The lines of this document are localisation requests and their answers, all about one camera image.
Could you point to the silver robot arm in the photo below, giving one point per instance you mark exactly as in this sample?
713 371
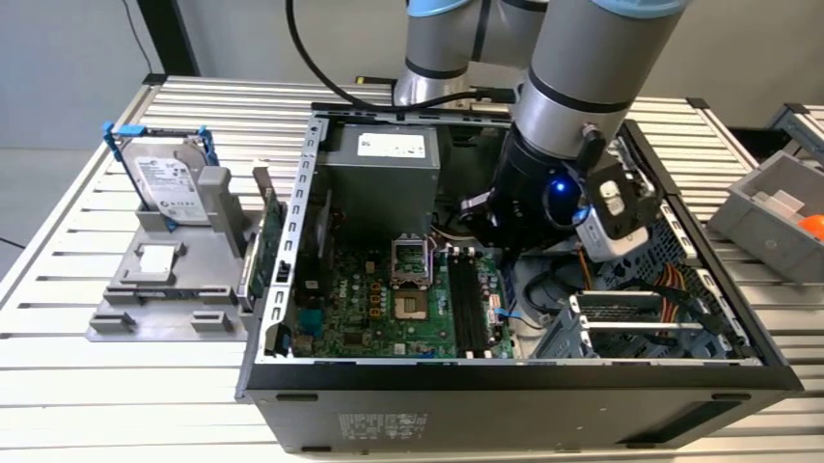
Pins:
580 72

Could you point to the black RAM slot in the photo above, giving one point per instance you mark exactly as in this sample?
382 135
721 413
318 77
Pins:
483 302
466 302
457 302
475 302

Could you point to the grey power supply unit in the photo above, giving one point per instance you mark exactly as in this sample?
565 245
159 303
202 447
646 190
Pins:
386 193

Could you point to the metal disk bay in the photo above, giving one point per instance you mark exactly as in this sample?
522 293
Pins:
618 313

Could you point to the CPU socket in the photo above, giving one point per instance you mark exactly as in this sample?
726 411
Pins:
411 305

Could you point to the green motherboard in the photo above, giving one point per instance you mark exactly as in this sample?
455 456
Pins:
411 337

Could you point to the small black yellow connector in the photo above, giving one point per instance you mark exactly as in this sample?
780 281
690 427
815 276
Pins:
373 80

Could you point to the grey plastic bin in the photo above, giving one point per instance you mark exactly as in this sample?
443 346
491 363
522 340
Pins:
760 251

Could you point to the small white box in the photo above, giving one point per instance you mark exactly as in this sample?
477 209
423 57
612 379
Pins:
781 202

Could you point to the green graphics card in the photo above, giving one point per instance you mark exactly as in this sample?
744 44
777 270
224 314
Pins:
267 241

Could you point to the black metal PC case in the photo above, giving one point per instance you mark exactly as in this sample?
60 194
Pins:
514 415

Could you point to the orange ball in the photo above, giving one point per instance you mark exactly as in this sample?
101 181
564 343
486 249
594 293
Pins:
812 226

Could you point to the hard disk in blue carrier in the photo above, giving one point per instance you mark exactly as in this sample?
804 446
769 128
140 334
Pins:
167 178

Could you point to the silver CPU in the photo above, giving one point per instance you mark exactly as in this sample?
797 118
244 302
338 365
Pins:
156 260

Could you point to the grey parts rack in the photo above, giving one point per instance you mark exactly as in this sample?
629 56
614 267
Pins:
160 333

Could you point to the black frame post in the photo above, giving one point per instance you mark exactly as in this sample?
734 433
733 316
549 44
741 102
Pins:
175 46

